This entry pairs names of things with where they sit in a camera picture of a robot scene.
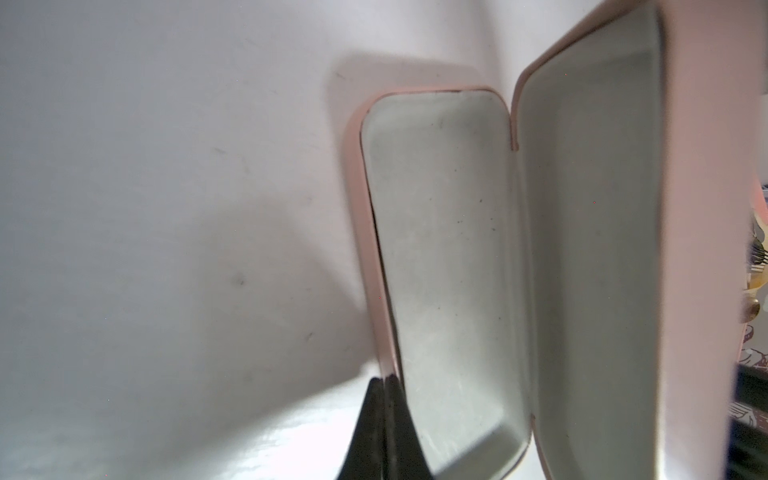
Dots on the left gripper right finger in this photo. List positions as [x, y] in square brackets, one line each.
[403, 452]

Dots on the pink glasses case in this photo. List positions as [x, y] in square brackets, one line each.
[563, 274]

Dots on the patterned case with sunglasses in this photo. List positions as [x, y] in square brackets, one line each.
[747, 449]

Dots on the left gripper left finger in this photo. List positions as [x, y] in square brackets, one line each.
[366, 452]

